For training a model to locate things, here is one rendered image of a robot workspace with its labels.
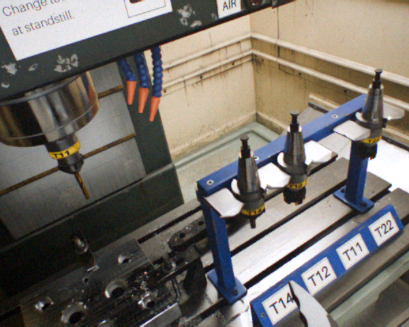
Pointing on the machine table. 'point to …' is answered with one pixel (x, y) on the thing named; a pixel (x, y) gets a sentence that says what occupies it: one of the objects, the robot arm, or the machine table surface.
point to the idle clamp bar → (193, 234)
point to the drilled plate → (131, 317)
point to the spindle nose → (45, 112)
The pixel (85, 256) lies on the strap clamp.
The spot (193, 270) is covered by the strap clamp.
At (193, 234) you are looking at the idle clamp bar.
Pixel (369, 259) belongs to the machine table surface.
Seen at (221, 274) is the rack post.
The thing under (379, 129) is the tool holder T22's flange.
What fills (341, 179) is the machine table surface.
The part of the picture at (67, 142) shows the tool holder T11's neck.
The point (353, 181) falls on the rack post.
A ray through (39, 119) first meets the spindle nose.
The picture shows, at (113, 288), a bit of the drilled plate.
